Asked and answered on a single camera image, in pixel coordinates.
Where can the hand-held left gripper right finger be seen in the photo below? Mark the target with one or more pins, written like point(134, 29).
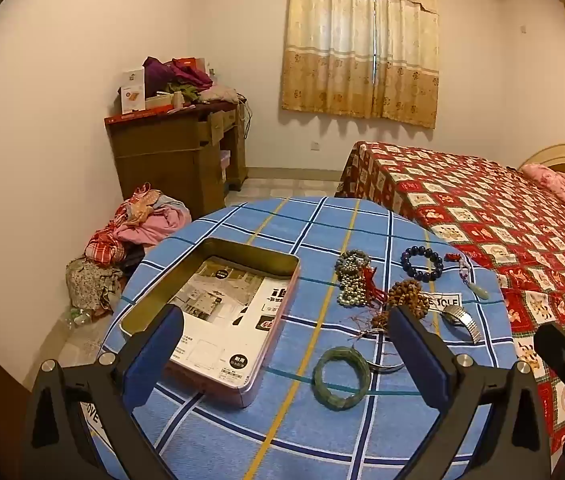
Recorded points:
point(415, 355)

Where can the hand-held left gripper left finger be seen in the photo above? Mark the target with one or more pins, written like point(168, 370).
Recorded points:
point(155, 355)

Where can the thin silver bangle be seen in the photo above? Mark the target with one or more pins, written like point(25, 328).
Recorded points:
point(387, 369)

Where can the metal band wristwatch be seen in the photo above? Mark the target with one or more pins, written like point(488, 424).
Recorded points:
point(457, 317)

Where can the green jade bangle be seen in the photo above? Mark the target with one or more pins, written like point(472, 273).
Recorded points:
point(320, 385)

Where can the pink metal tin box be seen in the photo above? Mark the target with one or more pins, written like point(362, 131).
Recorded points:
point(275, 340)

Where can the printed paper leaflet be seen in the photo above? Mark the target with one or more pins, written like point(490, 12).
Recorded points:
point(242, 320)

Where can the pink pillow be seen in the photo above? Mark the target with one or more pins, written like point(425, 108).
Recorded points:
point(557, 185)

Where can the blue plaid tablecloth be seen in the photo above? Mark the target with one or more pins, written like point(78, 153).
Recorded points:
point(312, 435)

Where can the bed with red printed bedspread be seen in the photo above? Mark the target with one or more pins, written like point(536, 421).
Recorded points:
point(487, 220)

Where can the pile of clothes on floor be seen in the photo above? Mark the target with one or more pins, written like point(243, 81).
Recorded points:
point(147, 220)

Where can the cream bed headboard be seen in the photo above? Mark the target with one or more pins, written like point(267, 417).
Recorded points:
point(559, 152)

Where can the brown wooden desk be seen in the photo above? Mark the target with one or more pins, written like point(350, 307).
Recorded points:
point(162, 160)

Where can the flat red box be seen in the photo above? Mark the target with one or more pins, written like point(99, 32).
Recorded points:
point(147, 113)

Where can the white product box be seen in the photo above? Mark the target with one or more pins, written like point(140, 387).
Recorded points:
point(132, 92)

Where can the pile of clothes on desk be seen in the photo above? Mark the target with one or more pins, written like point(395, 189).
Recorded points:
point(177, 77)

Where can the beige patterned window curtain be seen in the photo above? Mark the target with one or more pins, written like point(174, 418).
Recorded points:
point(337, 60)

